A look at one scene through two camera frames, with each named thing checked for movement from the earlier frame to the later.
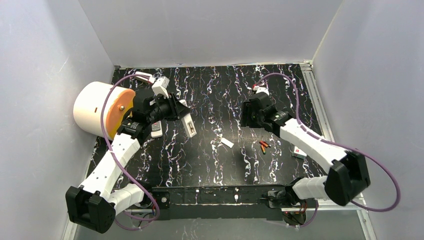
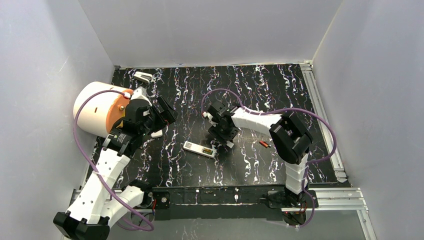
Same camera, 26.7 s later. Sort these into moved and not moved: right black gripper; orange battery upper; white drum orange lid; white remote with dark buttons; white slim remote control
Moved: white slim remote control; right black gripper
Not moved: white remote with dark buttons; white drum orange lid; orange battery upper
